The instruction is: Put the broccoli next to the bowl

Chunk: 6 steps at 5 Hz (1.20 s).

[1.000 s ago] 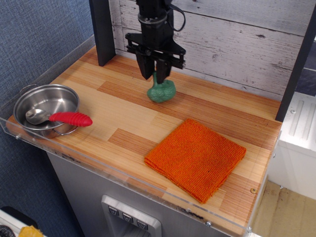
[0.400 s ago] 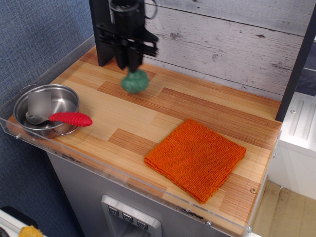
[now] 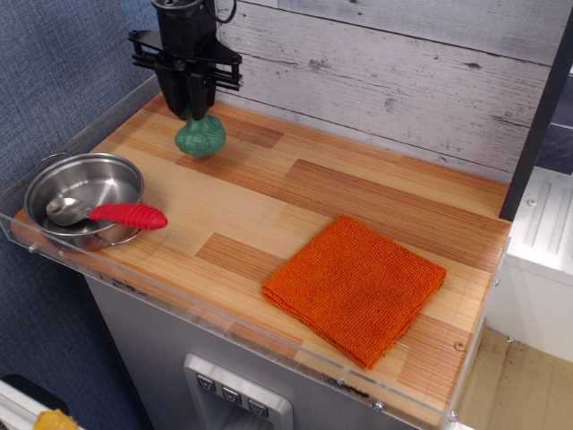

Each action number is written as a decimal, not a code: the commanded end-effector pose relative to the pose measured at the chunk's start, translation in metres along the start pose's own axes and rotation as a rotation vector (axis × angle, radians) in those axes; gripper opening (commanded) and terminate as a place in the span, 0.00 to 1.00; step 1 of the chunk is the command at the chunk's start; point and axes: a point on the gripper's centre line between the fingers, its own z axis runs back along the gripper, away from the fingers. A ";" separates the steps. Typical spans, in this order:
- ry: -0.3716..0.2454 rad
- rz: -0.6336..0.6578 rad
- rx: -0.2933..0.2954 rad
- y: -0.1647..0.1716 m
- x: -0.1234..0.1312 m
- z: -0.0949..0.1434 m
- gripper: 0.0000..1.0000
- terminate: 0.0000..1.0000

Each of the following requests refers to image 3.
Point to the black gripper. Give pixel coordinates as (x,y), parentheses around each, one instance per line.
(186,46)

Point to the green toy broccoli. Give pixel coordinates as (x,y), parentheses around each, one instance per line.
(201,138)

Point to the stainless steel bowl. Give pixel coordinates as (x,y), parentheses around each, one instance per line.
(93,178)

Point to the clear acrylic table guard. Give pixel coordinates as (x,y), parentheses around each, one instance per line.
(66,330)

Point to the grey toy fridge cabinet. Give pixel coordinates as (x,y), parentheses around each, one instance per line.
(153,342)

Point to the orange knitted cloth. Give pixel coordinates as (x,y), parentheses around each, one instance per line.
(356,288)

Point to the silver dispenser button panel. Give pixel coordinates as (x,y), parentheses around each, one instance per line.
(225,400)

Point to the white ribbed side unit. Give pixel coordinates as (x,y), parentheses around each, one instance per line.
(531,296)

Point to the red-handled metal spoon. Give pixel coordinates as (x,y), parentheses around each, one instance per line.
(68,211)

